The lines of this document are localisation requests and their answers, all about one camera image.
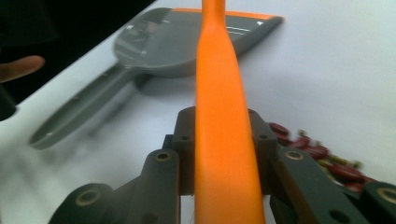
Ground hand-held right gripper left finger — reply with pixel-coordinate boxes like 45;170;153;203
162;106;198;197

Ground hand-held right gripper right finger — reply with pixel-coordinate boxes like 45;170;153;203
247;108;278;196

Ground orange brush with grey bristles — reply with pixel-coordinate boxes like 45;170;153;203
193;0;268;224

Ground green mung beans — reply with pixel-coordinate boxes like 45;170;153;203
296;129;364;175

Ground red kidney beans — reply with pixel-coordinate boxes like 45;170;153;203
268;121;378;194

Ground grey dustpan with orange edge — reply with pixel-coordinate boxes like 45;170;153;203
28;7;284;150

